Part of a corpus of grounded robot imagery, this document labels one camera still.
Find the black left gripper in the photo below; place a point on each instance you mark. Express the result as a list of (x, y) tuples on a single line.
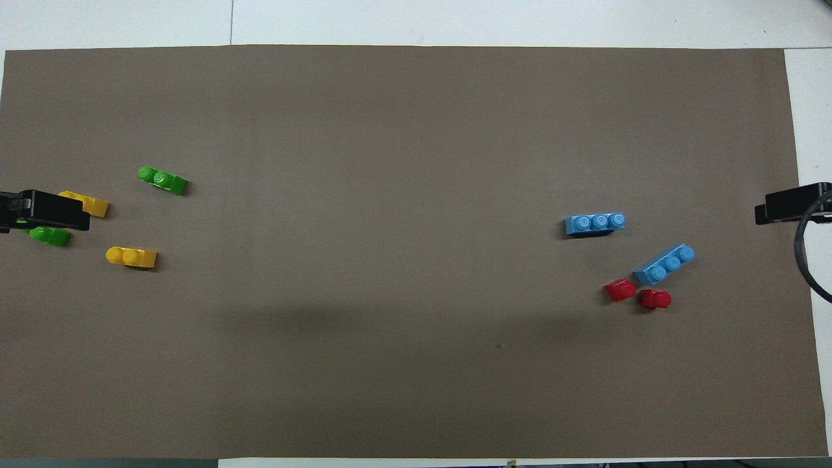
[(45, 211)]

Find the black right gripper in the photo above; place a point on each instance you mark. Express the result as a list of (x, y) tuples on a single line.
[(799, 203)]

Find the green two-stud block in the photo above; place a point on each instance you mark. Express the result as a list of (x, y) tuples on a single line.
[(164, 181), (51, 237)]

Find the blue three-stud block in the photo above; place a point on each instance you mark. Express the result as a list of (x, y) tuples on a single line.
[(595, 224), (664, 264)]

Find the yellow two-stud block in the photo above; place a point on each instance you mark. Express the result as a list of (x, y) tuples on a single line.
[(131, 257), (97, 207)]

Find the red one-stud block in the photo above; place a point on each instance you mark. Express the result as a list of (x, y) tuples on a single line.
[(655, 299), (619, 290)]

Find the brown paper mat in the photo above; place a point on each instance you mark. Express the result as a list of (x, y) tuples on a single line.
[(416, 130)]

